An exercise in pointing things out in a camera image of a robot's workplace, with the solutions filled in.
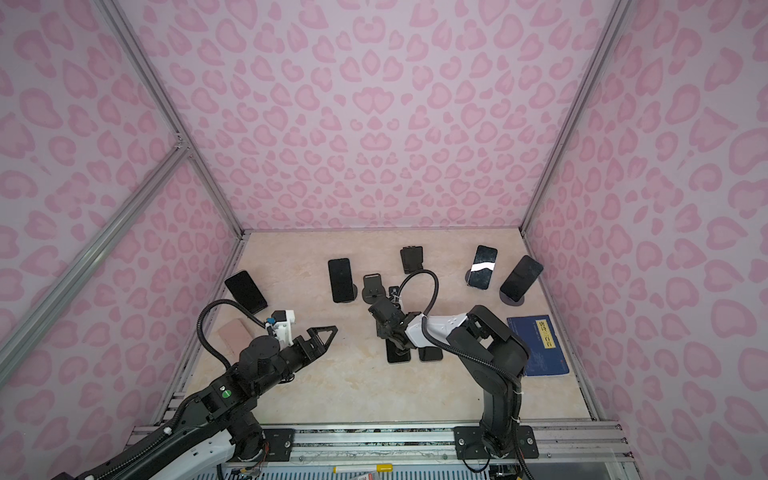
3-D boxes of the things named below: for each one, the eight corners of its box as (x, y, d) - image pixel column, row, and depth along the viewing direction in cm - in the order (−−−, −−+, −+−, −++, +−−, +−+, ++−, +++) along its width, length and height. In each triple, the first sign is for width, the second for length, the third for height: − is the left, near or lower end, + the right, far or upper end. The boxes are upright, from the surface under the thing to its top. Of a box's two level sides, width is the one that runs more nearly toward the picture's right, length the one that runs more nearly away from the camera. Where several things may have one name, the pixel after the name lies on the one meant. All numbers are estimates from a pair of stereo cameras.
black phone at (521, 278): (497, 296, 102) (507, 274, 93) (514, 276, 107) (525, 254, 98) (515, 308, 99) (528, 287, 90) (531, 287, 104) (544, 265, 95)
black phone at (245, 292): (243, 307, 102) (223, 281, 90) (259, 294, 105) (242, 268, 94) (255, 318, 99) (236, 294, 87) (271, 305, 102) (255, 280, 91)
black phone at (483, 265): (466, 287, 105) (472, 269, 97) (472, 262, 112) (478, 244, 104) (486, 292, 103) (494, 274, 95) (491, 267, 110) (498, 249, 102)
